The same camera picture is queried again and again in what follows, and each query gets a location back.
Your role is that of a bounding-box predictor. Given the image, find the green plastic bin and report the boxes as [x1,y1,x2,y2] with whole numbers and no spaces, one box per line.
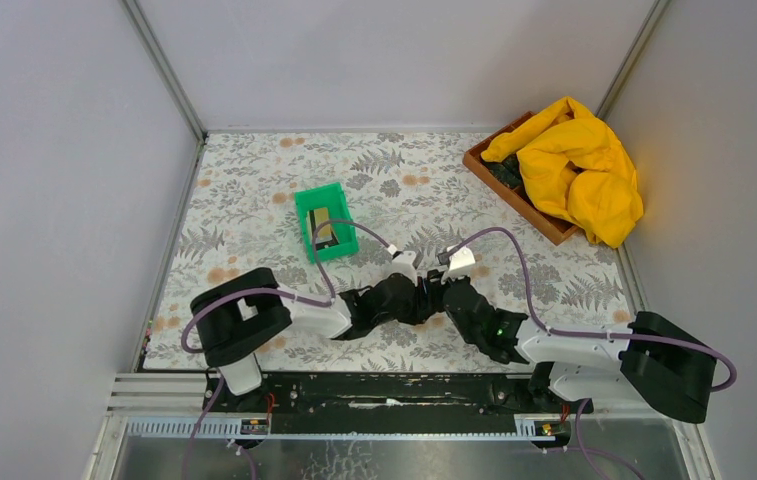
[294,182,359,264]

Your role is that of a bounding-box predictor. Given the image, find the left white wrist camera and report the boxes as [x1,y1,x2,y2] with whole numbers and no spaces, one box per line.
[389,250,421,284]

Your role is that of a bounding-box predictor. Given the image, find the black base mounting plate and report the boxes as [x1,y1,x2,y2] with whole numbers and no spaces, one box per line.
[202,370,595,436]

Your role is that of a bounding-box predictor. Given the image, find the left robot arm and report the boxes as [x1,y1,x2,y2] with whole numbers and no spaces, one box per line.
[181,267,446,411]

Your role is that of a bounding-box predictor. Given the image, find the black VIP card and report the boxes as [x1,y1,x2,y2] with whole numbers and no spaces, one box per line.
[314,224,339,250]

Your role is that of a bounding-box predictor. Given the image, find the gold magnetic stripe card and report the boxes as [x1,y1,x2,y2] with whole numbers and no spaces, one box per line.
[307,207,332,237]

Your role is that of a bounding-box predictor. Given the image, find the floral table mat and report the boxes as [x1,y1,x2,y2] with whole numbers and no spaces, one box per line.
[141,133,633,370]

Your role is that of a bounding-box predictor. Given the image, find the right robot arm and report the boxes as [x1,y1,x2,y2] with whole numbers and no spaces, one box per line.
[442,278,719,424]

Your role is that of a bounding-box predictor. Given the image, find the aluminium frame rails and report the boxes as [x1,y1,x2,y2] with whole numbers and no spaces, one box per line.
[85,371,718,479]

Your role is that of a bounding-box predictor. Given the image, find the yellow cloth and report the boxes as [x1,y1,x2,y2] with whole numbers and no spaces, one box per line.
[480,96,644,248]

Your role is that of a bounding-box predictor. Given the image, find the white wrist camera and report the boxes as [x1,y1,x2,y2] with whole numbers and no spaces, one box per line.
[437,247,476,283]
[389,250,421,284]

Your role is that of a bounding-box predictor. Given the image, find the brown wooden tray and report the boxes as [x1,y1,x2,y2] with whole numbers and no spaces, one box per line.
[463,111,579,245]

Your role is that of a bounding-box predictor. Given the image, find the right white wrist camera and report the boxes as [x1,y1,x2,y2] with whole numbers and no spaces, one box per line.
[437,247,476,283]

